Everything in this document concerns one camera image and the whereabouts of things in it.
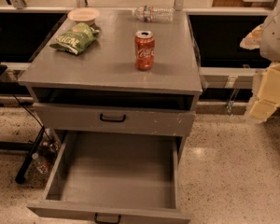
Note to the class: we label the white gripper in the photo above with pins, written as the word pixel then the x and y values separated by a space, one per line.
pixel 276 36

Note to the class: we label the red coke can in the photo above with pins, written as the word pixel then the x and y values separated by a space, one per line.
pixel 144 43

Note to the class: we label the grey drawer cabinet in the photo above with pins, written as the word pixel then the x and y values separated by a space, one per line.
pixel 105 74

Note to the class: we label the open grey middle drawer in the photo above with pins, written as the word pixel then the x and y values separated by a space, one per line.
pixel 114 178

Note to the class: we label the closed grey top drawer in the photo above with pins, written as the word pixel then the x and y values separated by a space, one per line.
pixel 115 120

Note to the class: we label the clear plastic water bottle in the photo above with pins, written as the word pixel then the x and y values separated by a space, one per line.
pixel 154 14

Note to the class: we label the green chip bag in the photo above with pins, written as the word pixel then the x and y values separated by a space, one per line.
pixel 76 40

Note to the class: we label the plastic bottle on floor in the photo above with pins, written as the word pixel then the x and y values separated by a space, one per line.
pixel 40 163

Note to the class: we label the black pole on floor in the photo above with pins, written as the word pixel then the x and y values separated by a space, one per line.
pixel 21 173

